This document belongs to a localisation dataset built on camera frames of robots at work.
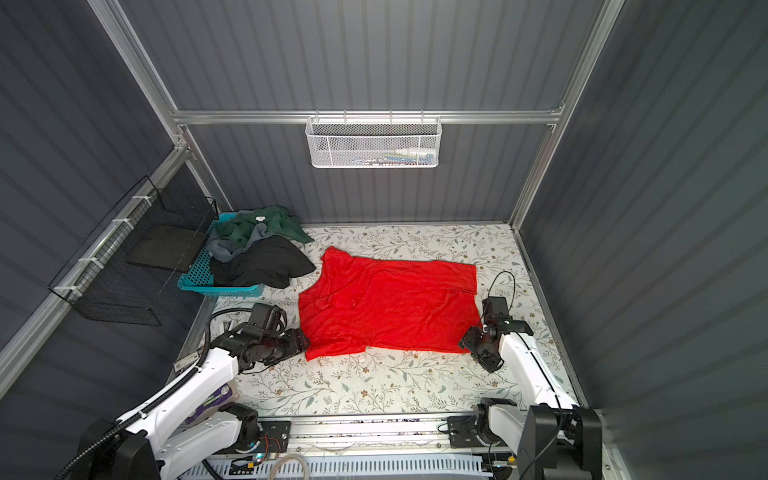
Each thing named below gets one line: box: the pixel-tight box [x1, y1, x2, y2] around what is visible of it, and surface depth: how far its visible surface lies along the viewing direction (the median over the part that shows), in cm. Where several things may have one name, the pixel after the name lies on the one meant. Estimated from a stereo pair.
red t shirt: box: [298, 246, 481, 361], surface depth 98 cm
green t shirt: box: [216, 206, 315, 244], surface depth 107 cm
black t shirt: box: [210, 235, 316, 289], surface depth 98 cm
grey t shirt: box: [206, 222, 274, 262], surface depth 98 cm
